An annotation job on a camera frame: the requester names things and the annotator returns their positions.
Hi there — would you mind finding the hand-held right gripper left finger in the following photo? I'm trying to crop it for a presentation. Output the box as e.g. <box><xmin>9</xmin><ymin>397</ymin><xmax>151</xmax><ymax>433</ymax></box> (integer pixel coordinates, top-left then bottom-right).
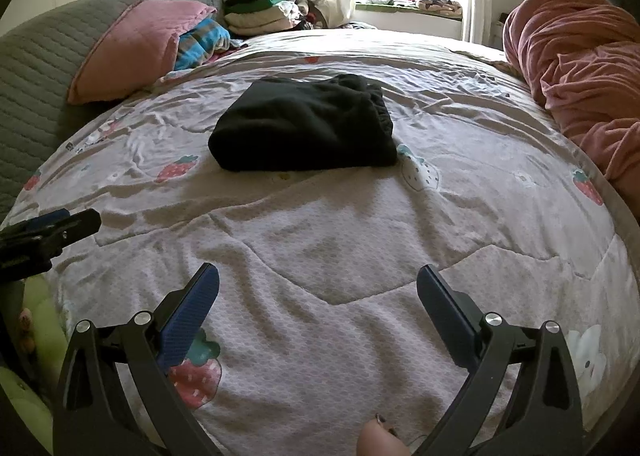
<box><xmin>52</xmin><ymin>262</ymin><xmax>221</xmax><ymax>456</ymax></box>

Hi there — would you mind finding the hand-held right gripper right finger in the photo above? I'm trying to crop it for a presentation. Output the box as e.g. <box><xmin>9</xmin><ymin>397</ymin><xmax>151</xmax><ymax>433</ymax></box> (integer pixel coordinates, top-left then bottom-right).
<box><xmin>415</xmin><ymin>263</ymin><xmax>585</xmax><ymax>456</ymax></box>

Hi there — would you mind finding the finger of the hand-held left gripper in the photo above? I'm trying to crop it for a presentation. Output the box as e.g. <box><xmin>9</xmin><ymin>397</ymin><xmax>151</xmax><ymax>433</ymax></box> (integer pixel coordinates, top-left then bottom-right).
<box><xmin>10</xmin><ymin>208</ymin><xmax>71</xmax><ymax>234</ymax></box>
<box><xmin>37</xmin><ymin>208</ymin><xmax>102</xmax><ymax>249</ymax></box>

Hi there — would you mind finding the black printed t-shirt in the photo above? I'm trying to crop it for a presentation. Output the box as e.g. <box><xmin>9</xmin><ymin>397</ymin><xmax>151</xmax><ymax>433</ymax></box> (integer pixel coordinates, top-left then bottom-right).
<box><xmin>207</xmin><ymin>73</ymin><xmax>399</xmax><ymax>172</ymax></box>

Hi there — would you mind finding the stack of folded clothes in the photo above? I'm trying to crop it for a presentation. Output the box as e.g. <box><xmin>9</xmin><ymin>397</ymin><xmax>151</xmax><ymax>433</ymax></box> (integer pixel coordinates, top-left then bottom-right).
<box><xmin>222</xmin><ymin>0</ymin><xmax>323</xmax><ymax>37</ymax></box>

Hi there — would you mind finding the person's right hand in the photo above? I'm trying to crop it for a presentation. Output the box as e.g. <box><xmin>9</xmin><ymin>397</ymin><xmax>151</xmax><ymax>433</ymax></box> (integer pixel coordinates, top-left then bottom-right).
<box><xmin>355</xmin><ymin>413</ymin><xmax>408</xmax><ymax>456</ymax></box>

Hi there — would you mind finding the grey quilted headboard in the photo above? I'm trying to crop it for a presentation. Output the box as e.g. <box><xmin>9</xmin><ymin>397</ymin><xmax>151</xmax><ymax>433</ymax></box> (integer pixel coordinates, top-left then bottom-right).
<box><xmin>0</xmin><ymin>0</ymin><xmax>223</xmax><ymax>222</ymax></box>

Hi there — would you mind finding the light green garment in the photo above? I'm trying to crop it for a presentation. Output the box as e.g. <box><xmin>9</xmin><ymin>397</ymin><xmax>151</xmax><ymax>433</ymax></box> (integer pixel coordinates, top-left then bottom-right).
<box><xmin>0</xmin><ymin>278</ymin><xmax>68</xmax><ymax>454</ymax></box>

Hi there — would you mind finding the strawberry printed quilt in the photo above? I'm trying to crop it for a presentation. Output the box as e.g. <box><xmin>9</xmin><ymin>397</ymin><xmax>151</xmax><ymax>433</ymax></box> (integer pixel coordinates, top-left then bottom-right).
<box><xmin>0</xmin><ymin>28</ymin><xmax>640</xmax><ymax>456</ymax></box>

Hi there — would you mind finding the pink quilted pillow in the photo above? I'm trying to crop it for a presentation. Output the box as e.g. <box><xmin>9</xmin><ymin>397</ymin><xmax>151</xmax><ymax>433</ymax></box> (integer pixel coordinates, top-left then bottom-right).
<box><xmin>66</xmin><ymin>0</ymin><xmax>218</xmax><ymax>105</ymax></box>

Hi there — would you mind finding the blue striped cloth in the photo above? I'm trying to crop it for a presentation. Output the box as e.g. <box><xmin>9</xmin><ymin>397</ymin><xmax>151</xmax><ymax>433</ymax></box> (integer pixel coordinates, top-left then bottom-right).
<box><xmin>172</xmin><ymin>17</ymin><xmax>233</xmax><ymax>72</ymax></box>

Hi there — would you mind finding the pink blanket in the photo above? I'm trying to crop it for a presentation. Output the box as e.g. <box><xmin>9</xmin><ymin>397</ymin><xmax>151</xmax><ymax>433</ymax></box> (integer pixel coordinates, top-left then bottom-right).
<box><xmin>502</xmin><ymin>0</ymin><xmax>640</xmax><ymax>217</ymax></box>

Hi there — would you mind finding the mixed cloth pile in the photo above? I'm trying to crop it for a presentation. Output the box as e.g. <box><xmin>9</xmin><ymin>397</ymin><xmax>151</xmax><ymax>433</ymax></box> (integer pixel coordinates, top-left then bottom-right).
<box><xmin>367</xmin><ymin>0</ymin><xmax>463</xmax><ymax>17</ymax></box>

